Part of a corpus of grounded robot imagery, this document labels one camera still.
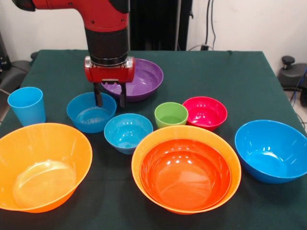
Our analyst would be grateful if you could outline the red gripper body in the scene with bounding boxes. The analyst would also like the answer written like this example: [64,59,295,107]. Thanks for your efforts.
[84,56,135,83]

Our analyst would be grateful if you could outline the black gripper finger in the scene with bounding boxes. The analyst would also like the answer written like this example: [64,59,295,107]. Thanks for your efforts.
[118,82,127,108]
[94,82,104,107]

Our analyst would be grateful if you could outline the medium blue bowl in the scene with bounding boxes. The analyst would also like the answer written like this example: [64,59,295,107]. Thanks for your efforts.
[67,92,118,134]

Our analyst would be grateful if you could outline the red-orange bowl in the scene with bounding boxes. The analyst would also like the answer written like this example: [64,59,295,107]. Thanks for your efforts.
[140,139,232,211]

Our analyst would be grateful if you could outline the purple bowl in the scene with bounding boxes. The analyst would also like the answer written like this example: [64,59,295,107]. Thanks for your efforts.
[101,58,164,103]

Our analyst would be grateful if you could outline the small light blue bowl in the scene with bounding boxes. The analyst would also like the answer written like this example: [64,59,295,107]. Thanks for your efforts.
[104,113,154,155]

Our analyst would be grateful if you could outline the dark green tablecloth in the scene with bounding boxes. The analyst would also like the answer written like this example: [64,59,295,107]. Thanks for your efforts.
[0,50,307,230]

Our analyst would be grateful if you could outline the green cup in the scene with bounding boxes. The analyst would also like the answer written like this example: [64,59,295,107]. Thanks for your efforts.
[154,102,189,129]

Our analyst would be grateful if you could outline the blue cup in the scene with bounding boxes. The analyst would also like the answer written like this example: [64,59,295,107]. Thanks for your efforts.
[7,87,47,127]

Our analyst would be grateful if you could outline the large orange bowl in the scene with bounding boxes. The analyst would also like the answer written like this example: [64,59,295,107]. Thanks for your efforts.
[131,125,242,215]
[0,123,93,213]

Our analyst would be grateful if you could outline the pink bowl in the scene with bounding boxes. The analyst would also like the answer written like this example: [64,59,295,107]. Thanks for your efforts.
[182,96,228,132]

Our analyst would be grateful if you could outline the black office chair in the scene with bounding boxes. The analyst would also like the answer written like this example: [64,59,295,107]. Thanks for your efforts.
[279,56,307,92]
[0,33,39,94]

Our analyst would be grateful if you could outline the large blue bowl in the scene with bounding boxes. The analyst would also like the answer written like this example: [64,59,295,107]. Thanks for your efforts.
[235,120,307,184]

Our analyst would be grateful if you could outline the black hanging cable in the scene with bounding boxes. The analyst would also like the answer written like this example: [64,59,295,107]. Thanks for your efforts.
[207,0,216,50]

